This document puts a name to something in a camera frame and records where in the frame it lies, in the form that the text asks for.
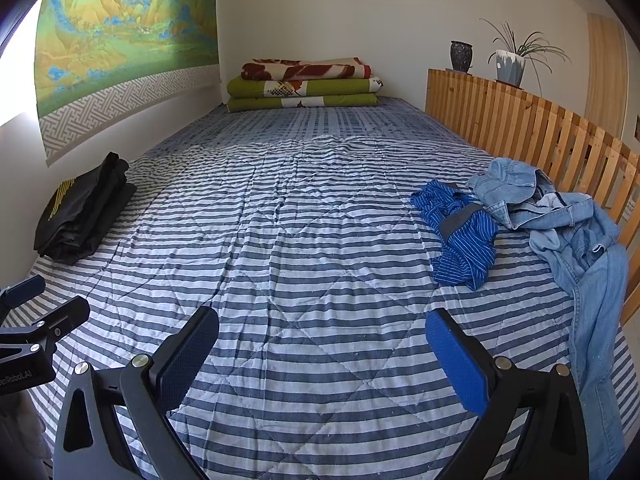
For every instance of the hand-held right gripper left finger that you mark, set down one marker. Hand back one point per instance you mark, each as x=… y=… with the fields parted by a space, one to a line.
x=192 y=347

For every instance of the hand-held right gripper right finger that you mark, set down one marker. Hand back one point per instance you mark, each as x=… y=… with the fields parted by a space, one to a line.
x=457 y=360

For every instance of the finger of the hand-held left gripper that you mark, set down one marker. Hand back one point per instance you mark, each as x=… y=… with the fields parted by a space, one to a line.
x=25 y=287
x=65 y=315

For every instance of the blue pinstriped shorts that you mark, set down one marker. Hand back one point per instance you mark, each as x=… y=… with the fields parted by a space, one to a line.
x=465 y=240

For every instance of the person's left forearm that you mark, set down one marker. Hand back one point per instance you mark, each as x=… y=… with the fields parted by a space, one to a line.
x=20 y=435

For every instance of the black folded clothes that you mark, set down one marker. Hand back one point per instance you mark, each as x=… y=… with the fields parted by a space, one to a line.
x=82 y=210

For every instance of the blue white striped quilt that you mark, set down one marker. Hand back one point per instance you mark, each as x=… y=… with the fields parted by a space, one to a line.
x=310 y=240

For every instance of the light blue denim jeans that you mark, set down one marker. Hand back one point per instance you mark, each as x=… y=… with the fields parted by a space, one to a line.
x=590 y=270

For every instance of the light denim garment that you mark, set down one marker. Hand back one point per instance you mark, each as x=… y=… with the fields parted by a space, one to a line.
x=505 y=182

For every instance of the blue checked bed sheet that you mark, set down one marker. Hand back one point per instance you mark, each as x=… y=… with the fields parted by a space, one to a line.
x=330 y=120

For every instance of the green plant in white pot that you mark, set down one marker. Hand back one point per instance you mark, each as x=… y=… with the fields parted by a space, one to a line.
x=510 y=67

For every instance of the red floral folded blanket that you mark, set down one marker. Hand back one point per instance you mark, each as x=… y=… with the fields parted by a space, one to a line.
x=305 y=68

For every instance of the dark ceramic pot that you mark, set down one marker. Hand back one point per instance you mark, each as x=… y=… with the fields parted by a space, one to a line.
x=460 y=57

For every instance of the wooden slatted bed rail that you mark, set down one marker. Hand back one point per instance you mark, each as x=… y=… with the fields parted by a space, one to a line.
x=550 y=125

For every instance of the landscape wall poster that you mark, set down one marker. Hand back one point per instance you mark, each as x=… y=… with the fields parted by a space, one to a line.
x=125 y=25

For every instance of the light wooden wall board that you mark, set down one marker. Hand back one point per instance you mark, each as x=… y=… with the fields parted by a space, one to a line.
x=606 y=75

